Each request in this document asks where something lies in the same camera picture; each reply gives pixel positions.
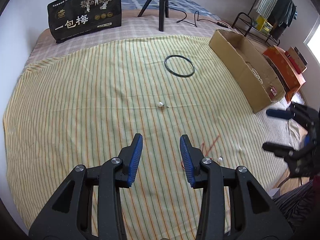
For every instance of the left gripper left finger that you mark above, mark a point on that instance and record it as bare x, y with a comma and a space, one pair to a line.
87, 203

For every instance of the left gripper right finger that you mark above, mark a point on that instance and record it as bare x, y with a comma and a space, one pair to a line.
234, 204

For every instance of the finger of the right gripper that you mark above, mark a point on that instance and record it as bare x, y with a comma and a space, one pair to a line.
280, 114
278, 150

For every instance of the orange covered low table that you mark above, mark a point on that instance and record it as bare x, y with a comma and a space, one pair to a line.
284, 63

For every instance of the cardboard box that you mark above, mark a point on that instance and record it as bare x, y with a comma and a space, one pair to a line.
249, 68

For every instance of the brown red gift box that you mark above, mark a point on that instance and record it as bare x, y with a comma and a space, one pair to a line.
297, 59

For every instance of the black clothes rack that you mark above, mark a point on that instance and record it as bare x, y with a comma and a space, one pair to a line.
254, 23

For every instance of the yellow box on rack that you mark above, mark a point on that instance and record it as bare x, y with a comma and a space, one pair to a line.
263, 26

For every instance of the dark hanging clothes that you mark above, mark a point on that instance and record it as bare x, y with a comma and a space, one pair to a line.
281, 17

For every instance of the yellow striped cloth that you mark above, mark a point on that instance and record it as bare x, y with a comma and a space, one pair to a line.
84, 107

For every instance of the pink plaid bed sheet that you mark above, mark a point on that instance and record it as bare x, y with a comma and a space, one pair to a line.
132, 26

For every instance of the black tripod stand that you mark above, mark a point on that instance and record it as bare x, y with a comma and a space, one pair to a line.
163, 12

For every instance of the blue patchwork bedspread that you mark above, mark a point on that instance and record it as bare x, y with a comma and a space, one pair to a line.
187, 6

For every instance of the black printed snack bag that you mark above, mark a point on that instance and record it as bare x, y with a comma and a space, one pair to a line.
71, 18

